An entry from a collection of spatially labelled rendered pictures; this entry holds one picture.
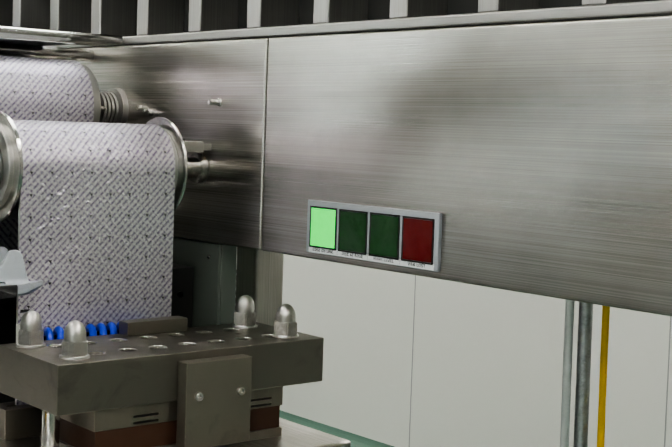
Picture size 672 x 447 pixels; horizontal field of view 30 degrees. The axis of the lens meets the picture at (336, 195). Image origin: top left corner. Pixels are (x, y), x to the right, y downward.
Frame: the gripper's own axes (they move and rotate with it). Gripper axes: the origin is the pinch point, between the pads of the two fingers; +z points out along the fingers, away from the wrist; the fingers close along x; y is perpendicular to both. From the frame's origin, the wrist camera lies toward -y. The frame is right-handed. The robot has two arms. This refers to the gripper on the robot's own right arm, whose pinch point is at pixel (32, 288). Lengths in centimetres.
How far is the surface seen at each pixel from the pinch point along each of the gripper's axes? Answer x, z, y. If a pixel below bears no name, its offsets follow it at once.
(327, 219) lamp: -24.9, 29.4, 10.3
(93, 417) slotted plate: -18.8, -1.0, -13.3
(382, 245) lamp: -35.8, 29.4, 7.9
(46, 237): -0.2, 1.8, 6.7
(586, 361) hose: -56, 45, -5
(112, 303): -0.2, 11.9, -2.8
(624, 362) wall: 101, 263, -53
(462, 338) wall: 175, 263, -56
